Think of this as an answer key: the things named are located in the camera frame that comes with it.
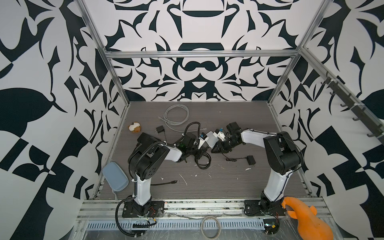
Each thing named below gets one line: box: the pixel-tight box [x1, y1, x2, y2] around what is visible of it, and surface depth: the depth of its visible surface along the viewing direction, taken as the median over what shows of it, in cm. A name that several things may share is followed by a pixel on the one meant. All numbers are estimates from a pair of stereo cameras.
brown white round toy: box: [128, 122, 142, 134], surface depth 104 cm
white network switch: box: [205, 131, 219, 149], surface depth 94 cm
